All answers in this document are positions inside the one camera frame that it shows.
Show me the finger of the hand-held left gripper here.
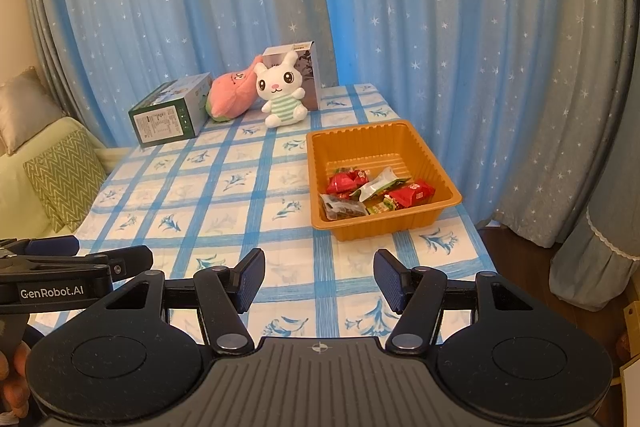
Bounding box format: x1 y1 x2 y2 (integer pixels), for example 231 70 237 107
0 245 155 283
0 235 80 257

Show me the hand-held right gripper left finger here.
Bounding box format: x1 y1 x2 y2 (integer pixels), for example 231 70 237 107
102 248 266 356

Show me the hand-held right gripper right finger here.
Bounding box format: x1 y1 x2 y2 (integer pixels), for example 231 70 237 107
374 248 536 356

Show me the clear packet of dark snack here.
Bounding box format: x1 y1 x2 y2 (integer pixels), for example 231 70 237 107
320 193 370 222

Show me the white green snack packet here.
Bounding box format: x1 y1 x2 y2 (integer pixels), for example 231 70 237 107
352 167 411 203

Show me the crinkly red candy packet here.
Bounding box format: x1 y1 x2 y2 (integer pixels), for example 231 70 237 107
327 169 371 200

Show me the orange plastic tray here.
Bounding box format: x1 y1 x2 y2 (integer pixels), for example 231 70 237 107
306 119 463 242

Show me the person's left hand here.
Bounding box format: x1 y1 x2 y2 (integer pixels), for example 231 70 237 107
0 341 32 419

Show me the light green sofa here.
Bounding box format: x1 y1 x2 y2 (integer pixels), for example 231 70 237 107
0 117 123 249

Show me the green zigzag cushion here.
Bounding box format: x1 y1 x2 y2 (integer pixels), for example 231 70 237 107
22 129 109 234

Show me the blue checkered tablecloth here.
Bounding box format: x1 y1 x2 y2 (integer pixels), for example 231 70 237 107
30 82 501 344

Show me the beige grey cushion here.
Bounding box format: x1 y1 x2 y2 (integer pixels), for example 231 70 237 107
0 67 67 156

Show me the green carton box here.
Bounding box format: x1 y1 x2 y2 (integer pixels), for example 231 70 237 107
128 72 214 150

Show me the pink plush toy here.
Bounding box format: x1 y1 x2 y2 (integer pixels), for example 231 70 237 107
206 61 262 124

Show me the white rabbit plush toy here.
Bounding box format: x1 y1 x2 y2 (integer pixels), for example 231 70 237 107
253 52 309 128

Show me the grey printed box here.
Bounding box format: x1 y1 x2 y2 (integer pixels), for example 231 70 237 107
262 41 321 112

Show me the teal lace-trimmed curtain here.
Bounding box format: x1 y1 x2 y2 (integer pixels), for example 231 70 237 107
549 0 640 309

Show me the beige cardboard piece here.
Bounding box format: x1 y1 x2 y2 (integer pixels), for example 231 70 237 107
619 347 640 427

